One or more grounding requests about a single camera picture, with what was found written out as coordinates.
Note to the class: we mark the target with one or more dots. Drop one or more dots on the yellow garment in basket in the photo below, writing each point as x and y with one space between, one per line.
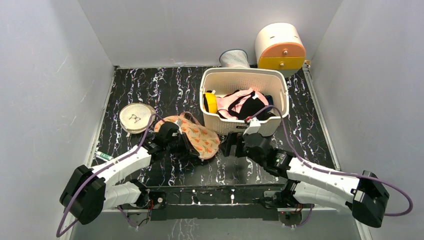
210 102

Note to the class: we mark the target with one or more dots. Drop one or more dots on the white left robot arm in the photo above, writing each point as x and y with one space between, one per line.
89 191

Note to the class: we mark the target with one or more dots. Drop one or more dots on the white mesh cylinder bag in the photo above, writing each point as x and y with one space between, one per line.
234 58

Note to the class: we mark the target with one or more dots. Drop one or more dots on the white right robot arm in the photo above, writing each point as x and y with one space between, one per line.
364 197

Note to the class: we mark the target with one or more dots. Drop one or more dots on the dark blue garment in basket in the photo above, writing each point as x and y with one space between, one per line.
270 101

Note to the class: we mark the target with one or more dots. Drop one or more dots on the aluminium front frame rail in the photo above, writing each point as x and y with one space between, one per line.
215 198

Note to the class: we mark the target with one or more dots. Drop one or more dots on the pink bra in basket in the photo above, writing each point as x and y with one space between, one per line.
222 101

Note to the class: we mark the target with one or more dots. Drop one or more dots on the green white tube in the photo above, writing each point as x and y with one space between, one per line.
103 156

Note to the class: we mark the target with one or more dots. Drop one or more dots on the round beige mesh laundry bag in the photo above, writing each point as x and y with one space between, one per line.
134 117

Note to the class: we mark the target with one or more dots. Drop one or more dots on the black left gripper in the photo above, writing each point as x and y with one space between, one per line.
186 153

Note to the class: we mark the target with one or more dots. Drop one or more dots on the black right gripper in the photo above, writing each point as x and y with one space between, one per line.
236 145

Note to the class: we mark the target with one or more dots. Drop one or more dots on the cream orange drawer box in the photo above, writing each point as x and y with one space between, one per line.
278 47

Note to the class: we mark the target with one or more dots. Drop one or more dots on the orange floral bra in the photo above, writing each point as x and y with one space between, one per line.
204 140

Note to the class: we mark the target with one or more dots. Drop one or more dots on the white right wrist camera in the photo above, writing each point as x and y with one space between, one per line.
253 126

